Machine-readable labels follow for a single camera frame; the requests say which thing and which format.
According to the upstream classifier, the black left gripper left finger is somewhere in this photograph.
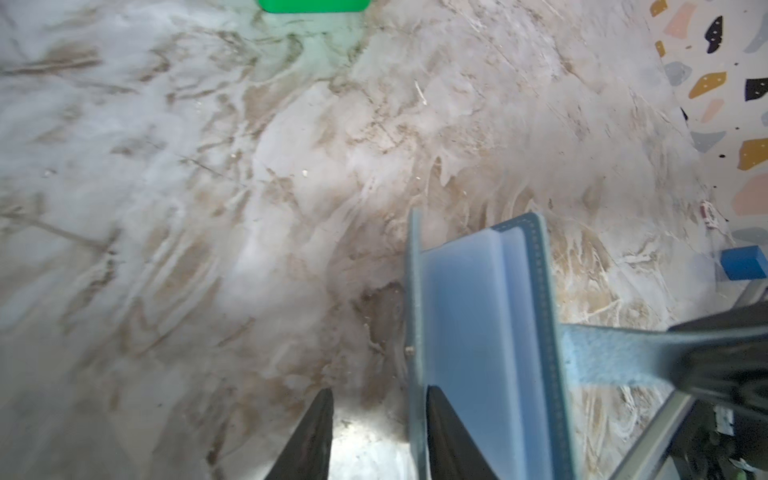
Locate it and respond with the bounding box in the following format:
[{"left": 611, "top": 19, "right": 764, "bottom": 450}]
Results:
[{"left": 265, "top": 388, "right": 334, "bottom": 480}]

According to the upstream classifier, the blue block on rail end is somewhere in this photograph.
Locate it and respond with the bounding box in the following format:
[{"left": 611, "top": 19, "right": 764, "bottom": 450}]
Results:
[{"left": 720, "top": 245, "right": 768, "bottom": 281}]

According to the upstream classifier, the green plastic card tray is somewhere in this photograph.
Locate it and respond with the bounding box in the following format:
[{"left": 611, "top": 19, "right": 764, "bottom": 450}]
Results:
[{"left": 256, "top": 0, "right": 371, "bottom": 14}]

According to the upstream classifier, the blue card holder wallet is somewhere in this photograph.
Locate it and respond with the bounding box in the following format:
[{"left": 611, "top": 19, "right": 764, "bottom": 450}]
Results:
[{"left": 405, "top": 211, "right": 693, "bottom": 479}]

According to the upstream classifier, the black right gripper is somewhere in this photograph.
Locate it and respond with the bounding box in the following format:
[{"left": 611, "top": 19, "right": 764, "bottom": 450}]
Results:
[{"left": 668, "top": 301, "right": 767, "bottom": 420}]

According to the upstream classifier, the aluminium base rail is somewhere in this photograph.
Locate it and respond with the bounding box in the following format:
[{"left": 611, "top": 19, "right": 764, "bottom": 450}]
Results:
[{"left": 612, "top": 280, "right": 767, "bottom": 479}]

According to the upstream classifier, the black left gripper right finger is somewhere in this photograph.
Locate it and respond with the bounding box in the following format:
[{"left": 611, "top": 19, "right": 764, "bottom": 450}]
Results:
[{"left": 426, "top": 385, "right": 497, "bottom": 480}]

